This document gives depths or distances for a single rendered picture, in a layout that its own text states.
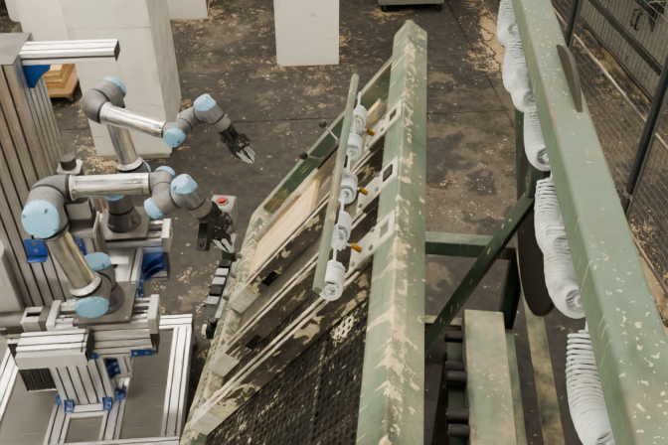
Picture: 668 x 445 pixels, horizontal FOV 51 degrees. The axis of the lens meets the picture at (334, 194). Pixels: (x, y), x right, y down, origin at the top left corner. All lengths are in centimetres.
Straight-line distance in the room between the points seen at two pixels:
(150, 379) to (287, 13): 384
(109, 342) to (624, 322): 222
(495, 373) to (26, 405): 266
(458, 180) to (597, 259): 394
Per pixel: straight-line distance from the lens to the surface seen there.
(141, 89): 530
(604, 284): 137
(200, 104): 288
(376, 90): 308
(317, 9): 658
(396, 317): 163
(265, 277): 288
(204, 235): 249
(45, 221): 249
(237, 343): 268
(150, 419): 363
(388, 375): 152
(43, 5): 706
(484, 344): 175
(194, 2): 784
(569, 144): 172
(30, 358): 303
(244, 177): 531
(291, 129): 582
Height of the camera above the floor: 310
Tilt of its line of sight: 37 degrees down
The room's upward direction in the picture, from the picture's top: straight up
